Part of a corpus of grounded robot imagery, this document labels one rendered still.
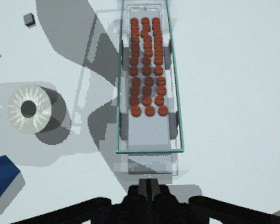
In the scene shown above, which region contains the blue rectangular block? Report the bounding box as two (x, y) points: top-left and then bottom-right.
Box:
(0, 155), (20, 197)

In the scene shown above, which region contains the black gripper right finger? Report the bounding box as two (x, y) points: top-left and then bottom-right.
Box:
(148, 178), (280, 224)

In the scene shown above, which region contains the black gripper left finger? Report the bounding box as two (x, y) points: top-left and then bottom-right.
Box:
(10, 179), (150, 224)

